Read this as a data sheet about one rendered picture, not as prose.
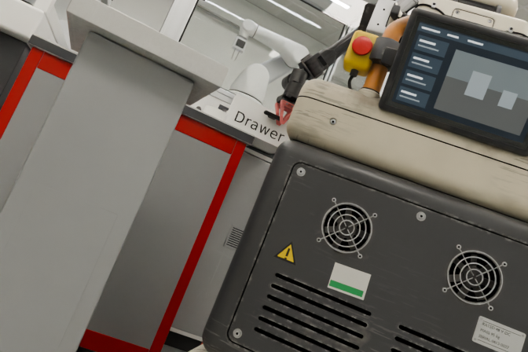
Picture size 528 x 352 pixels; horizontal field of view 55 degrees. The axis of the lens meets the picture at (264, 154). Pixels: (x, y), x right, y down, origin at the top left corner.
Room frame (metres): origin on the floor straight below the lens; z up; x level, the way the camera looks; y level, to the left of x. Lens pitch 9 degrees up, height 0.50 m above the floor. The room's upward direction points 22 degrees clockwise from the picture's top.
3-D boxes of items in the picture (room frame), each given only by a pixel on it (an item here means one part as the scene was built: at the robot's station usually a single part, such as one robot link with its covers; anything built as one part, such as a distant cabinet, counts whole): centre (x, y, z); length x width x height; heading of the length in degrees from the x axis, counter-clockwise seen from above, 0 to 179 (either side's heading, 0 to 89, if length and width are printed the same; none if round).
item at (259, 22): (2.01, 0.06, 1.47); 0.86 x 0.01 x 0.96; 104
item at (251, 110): (1.73, 0.03, 0.87); 0.29 x 0.02 x 0.11; 104
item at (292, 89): (1.70, -0.01, 1.01); 0.10 x 0.07 x 0.07; 15
